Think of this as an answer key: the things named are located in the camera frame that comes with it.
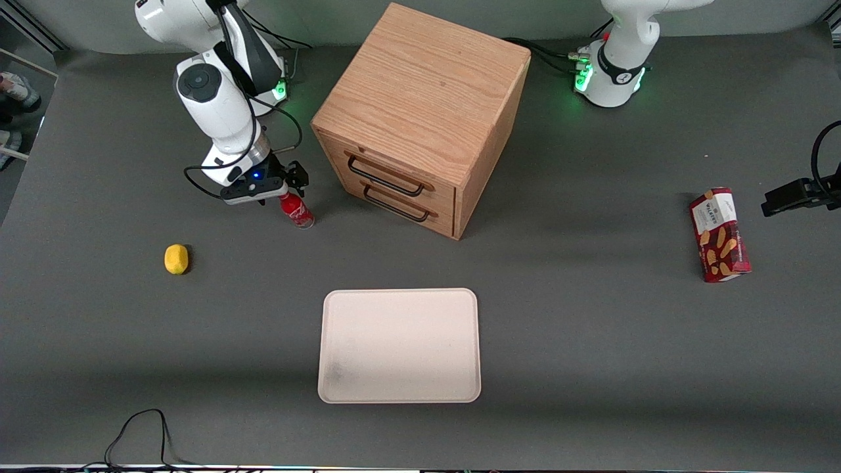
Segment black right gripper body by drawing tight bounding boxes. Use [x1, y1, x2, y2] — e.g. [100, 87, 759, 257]
[244, 162, 293, 188]

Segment red coke bottle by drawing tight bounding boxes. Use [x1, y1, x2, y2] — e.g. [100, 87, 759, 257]
[279, 190, 315, 230]

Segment beige plastic tray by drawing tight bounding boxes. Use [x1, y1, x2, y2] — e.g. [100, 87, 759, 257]
[317, 288, 482, 404]

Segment red shortbread biscuit box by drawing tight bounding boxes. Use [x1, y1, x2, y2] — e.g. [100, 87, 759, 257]
[688, 187, 753, 284]

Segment wooden drawer front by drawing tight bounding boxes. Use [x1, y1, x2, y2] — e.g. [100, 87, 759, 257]
[323, 133, 457, 212]
[345, 176, 456, 238]

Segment yellow lemon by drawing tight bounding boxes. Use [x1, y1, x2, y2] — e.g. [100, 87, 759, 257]
[164, 244, 191, 276]

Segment wooden drawer cabinet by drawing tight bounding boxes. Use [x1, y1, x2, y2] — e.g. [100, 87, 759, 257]
[310, 2, 532, 241]

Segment grey sneaker shoe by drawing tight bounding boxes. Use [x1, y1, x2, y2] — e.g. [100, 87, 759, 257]
[0, 71, 41, 112]
[0, 129, 31, 171]

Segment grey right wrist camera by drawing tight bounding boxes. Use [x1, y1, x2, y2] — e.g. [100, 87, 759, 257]
[219, 177, 288, 206]

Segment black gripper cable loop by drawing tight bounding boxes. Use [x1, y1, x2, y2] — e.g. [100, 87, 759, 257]
[811, 120, 841, 192]

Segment black metal drawer handle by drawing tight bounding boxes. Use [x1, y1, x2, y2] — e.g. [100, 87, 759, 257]
[346, 155, 427, 198]
[362, 185, 432, 223]

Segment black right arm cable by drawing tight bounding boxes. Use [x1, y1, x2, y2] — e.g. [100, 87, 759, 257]
[183, 0, 304, 202]

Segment black right arm base cables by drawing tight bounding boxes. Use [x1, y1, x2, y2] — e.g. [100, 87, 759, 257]
[250, 9, 313, 83]

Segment black arm base cables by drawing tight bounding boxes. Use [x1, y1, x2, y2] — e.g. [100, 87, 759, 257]
[250, 9, 313, 83]
[502, 36, 593, 75]

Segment thin black table cable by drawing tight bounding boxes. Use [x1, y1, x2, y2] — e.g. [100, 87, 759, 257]
[104, 408, 193, 469]

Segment black left arm base cables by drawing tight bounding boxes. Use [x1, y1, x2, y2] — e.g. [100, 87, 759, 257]
[502, 36, 593, 75]

